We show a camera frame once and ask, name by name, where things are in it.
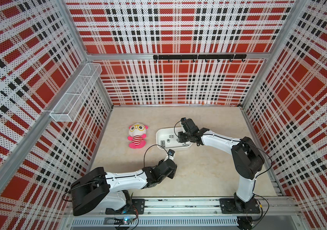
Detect white wire mesh basket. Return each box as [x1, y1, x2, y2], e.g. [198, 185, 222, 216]
[50, 63, 102, 122]

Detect pink white plush toy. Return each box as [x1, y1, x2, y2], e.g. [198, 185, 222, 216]
[128, 123, 148, 149]

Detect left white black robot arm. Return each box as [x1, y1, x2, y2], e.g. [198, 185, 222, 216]
[70, 158, 177, 216]

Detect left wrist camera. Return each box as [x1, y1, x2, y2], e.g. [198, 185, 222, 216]
[166, 149, 175, 161]

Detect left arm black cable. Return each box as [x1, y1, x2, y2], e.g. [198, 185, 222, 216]
[143, 144, 168, 167]

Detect green circuit board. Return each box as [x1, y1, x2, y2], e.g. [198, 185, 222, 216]
[114, 218, 131, 226]

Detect black wall hook rail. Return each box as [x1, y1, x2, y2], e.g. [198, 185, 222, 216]
[153, 54, 247, 61]

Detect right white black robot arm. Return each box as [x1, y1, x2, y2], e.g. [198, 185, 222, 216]
[178, 117, 265, 213]

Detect white plastic storage box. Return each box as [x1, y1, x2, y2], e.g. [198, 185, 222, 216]
[156, 127, 193, 150]

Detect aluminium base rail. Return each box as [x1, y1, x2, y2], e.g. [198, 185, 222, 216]
[60, 195, 307, 230]

